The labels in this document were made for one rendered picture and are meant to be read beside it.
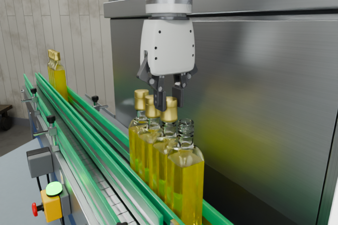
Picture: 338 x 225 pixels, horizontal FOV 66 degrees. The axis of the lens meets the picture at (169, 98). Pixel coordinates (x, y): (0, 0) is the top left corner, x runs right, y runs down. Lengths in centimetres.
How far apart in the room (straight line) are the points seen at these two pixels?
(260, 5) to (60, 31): 328
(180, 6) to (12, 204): 112
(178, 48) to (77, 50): 308
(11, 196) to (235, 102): 112
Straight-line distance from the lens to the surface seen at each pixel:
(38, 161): 111
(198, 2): 63
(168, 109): 50
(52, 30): 372
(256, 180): 56
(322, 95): 44
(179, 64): 49
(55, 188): 87
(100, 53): 334
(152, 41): 46
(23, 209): 130
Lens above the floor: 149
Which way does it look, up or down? 16 degrees down
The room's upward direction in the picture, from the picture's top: straight up
